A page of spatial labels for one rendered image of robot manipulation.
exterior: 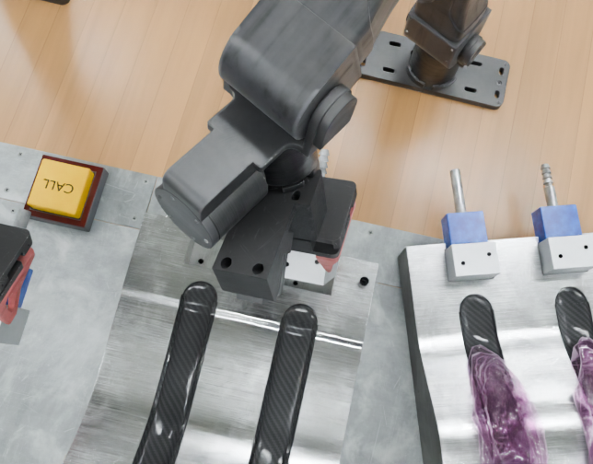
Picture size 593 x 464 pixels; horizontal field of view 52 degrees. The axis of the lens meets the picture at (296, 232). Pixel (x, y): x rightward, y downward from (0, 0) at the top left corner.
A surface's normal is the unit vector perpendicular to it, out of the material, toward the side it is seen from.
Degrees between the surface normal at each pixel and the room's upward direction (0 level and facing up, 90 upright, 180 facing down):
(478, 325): 1
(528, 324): 0
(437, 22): 94
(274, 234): 22
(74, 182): 0
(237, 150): 10
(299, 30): 15
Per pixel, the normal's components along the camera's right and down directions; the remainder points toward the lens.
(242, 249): -0.13, -0.57
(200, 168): 0.13, -0.37
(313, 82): -0.16, -0.06
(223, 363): 0.00, -0.20
